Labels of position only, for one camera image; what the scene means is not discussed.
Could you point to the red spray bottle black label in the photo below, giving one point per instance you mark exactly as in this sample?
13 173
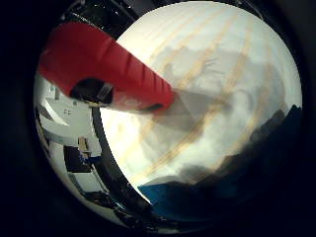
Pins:
98 65

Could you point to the blue cloth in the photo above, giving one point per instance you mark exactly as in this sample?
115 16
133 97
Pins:
204 197

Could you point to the white table cover orange stripes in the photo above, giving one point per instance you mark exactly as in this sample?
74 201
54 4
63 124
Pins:
210 82

